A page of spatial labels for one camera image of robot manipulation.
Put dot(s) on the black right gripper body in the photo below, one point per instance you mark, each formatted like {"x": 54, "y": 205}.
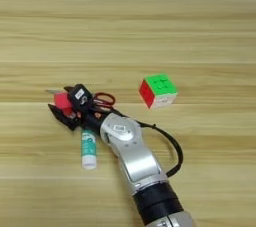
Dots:
{"x": 91, "y": 121}

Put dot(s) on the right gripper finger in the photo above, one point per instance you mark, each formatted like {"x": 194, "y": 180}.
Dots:
{"x": 63, "y": 117}
{"x": 69, "y": 89}

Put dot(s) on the small red cube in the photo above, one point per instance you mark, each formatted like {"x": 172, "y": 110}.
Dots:
{"x": 62, "y": 101}

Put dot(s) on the white green glue stick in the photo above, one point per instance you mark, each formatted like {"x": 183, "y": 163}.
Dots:
{"x": 89, "y": 151}

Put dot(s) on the colourful puzzle cube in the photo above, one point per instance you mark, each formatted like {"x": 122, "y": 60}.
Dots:
{"x": 161, "y": 84}

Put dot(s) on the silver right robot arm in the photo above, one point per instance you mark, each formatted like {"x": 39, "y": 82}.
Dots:
{"x": 140, "y": 157}

